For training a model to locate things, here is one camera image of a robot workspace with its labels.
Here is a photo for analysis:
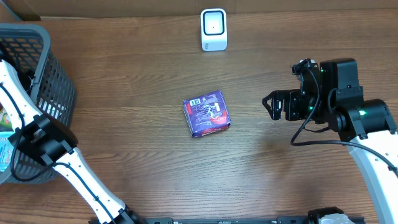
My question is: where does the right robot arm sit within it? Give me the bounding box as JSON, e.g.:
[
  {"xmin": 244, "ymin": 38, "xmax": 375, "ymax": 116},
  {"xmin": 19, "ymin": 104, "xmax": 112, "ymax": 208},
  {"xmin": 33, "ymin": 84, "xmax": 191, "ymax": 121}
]
[{"xmin": 262, "ymin": 58, "xmax": 397, "ymax": 223}]

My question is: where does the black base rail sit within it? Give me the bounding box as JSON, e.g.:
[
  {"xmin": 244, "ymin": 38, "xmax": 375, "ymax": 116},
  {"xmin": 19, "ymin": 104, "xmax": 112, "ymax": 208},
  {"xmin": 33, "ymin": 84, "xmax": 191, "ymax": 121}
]
[{"xmin": 88, "ymin": 206, "xmax": 366, "ymax": 224}]

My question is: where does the green yellow snack packet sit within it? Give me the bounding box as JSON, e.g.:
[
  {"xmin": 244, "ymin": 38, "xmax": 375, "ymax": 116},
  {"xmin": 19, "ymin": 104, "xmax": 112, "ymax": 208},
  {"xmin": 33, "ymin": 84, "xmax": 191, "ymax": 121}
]
[{"xmin": 0, "ymin": 108, "xmax": 12, "ymax": 131}]

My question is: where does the teal plastic packet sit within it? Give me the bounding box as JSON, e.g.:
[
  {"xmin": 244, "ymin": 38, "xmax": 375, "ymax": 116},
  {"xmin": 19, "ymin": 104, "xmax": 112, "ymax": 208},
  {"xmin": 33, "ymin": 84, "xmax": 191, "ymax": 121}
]
[{"xmin": 0, "ymin": 131, "xmax": 14, "ymax": 172}]

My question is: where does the white barcode scanner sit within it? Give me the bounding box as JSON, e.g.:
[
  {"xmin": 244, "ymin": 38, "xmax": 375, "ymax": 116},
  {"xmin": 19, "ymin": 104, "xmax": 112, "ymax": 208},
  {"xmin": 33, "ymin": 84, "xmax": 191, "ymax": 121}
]
[{"xmin": 200, "ymin": 8, "xmax": 228, "ymax": 52}]

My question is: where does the purple Carefree pad pack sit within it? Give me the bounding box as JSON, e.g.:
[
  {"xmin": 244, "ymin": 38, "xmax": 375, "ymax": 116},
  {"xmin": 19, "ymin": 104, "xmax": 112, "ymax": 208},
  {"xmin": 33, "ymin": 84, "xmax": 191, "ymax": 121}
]
[{"xmin": 182, "ymin": 90, "xmax": 231, "ymax": 138}]

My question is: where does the grey plastic basket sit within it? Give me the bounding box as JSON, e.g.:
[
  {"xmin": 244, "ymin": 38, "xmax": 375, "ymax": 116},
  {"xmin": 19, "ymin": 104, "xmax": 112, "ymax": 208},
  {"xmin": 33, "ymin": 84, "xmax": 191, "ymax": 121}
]
[{"xmin": 1, "ymin": 23, "xmax": 76, "ymax": 184}]

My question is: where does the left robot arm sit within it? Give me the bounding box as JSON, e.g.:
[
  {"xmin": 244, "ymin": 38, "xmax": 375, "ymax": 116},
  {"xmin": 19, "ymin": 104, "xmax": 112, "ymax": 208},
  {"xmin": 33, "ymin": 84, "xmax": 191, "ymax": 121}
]
[{"xmin": 1, "ymin": 47, "xmax": 145, "ymax": 224}]

